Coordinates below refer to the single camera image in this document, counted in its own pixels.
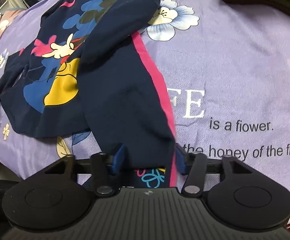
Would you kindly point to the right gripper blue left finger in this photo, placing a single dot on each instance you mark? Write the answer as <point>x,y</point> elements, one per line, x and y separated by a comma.
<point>117,158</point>

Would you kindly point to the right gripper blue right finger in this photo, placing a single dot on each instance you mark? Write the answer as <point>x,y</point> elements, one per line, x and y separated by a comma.
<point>181,160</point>

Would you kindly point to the navy pink cartoon shirt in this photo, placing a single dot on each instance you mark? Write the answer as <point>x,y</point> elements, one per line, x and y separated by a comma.
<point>88,72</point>

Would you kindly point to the purple floral bed sheet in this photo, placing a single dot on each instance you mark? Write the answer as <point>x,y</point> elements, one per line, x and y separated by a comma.
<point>227,72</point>

